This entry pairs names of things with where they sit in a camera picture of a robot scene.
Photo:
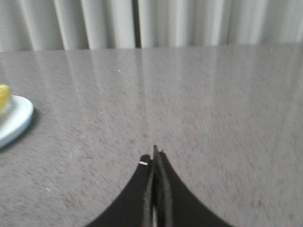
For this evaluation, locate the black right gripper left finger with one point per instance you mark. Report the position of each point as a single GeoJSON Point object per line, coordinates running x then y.
{"type": "Point", "coordinates": [134, 205]}

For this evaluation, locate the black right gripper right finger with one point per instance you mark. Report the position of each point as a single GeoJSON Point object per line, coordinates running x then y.
{"type": "Point", "coordinates": [175, 204]}

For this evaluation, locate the light blue round plate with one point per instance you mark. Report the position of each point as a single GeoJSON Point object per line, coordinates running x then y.
{"type": "Point", "coordinates": [15, 119]}

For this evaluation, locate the yellow plastic corn cob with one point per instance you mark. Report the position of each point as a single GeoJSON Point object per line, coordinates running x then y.
{"type": "Point", "coordinates": [5, 94]}

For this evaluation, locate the white pleated curtain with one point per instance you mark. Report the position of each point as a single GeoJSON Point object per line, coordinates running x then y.
{"type": "Point", "coordinates": [38, 25]}

